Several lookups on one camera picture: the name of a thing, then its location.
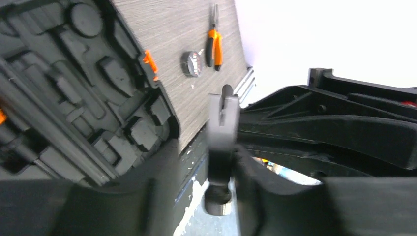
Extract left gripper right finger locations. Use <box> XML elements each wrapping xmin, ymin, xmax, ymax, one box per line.
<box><xmin>233</xmin><ymin>148</ymin><xmax>417</xmax><ymax>236</ymax></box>

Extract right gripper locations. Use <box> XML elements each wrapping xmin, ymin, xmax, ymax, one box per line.
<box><xmin>239</xmin><ymin>68</ymin><xmax>417</xmax><ymax>170</ymax></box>

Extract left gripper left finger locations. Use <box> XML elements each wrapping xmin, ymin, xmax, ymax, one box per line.
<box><xmin>0</xmin><ymin>140</ymin><xmax>179</xmax><ymax>236</ymax></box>

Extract claw hammer black handle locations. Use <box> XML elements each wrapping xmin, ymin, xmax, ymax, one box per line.
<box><xmin>204</xmin><ymin>84</ymin><xmax>240</xmax><ymax>216</ymax></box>

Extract black tool kit case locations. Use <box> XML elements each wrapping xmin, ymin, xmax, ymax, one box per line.
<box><xmin>0</xmin><ymin>0</ymin><xmax>179</xmax><ymax>186</ymax></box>

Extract orange handled pliers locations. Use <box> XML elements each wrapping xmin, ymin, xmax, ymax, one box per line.
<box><xmin>205</xmin><ymin>4</ymin><xmax>223</xmax><ymax>72</ymax></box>

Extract small round bit holder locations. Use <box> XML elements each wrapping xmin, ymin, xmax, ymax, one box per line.
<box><xmin>180</xmin><ymin>51</ymin><xmax>202</xmax><ymax>78</ymax></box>

